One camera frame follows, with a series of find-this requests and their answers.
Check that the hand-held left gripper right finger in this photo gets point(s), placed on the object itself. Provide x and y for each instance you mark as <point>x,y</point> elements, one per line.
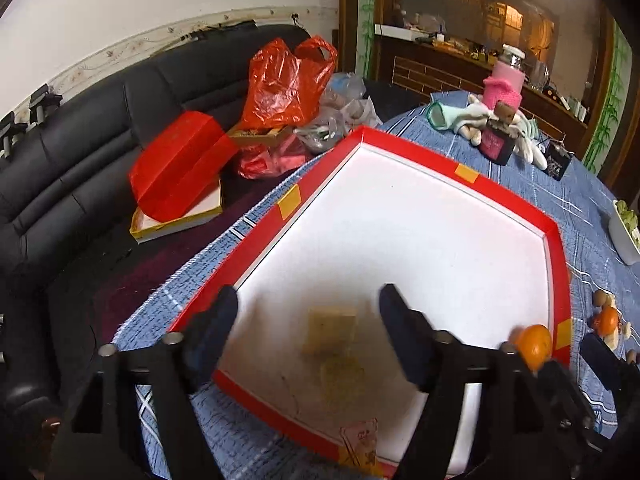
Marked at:
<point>400,340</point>

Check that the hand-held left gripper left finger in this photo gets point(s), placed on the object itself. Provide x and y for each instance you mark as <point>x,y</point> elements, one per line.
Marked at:
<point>216,330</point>

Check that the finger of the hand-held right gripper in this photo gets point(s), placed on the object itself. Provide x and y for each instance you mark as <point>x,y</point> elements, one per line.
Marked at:
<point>567,392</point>
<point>602,362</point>

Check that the cream-coloured nut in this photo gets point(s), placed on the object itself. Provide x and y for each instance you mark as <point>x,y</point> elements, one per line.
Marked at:
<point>617,336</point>

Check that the dark brown round fruit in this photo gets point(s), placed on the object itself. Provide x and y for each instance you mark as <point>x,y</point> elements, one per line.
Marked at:
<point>633,357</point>

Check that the orange mandarin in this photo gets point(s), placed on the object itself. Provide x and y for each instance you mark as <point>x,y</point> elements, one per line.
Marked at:
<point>533,347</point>
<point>607,320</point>

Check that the brown longan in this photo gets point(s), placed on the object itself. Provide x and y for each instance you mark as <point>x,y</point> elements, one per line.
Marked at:
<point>601,298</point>

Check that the red cardboard box tray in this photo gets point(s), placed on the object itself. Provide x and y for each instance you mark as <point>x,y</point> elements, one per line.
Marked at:
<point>400,235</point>

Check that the white and yellow box base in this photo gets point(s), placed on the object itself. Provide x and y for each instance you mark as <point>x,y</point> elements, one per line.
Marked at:
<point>175,221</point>

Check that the white bowl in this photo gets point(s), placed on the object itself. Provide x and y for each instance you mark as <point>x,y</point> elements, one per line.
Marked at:
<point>622,241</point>

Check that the green leafy vegetables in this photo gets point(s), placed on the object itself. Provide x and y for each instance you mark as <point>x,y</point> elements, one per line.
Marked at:
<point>629,212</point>

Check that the red gift box lid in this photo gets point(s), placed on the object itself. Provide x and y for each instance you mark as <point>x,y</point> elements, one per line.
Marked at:
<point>180,165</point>

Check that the pink-red plastic bag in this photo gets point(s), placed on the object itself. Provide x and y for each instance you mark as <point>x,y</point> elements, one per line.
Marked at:
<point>270,161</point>

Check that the open yellow-edged cardboard box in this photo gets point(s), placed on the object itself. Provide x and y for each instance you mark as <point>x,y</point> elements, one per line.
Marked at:
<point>255,135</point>

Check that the small black box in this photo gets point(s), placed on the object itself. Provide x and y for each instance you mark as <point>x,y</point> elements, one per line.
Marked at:
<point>557,160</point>

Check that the mint green glove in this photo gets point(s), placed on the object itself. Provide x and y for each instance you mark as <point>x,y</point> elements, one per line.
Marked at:
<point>442,115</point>

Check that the white work glove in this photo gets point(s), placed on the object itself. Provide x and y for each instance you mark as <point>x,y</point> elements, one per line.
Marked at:
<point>531,140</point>
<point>475,112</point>

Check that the black leather sofa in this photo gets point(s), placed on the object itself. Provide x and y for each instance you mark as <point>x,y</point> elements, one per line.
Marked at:
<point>100,125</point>

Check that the clear plastic bags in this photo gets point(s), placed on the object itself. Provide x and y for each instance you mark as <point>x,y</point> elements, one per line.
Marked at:
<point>340,110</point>

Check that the red plastic bag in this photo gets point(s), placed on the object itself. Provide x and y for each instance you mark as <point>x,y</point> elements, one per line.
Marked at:
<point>285,85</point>

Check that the wooden glass cabinet partition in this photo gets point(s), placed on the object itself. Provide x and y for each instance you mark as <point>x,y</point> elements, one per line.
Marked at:
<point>425,75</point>

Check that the bottle with pink knit sleeve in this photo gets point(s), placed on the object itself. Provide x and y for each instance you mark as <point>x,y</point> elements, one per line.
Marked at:
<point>505,82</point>

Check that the white tray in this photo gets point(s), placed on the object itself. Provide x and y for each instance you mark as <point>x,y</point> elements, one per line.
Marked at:
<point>400,32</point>

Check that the black bracket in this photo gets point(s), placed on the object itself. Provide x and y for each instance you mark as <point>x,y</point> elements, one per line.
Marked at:
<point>10,132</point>
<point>42,102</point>

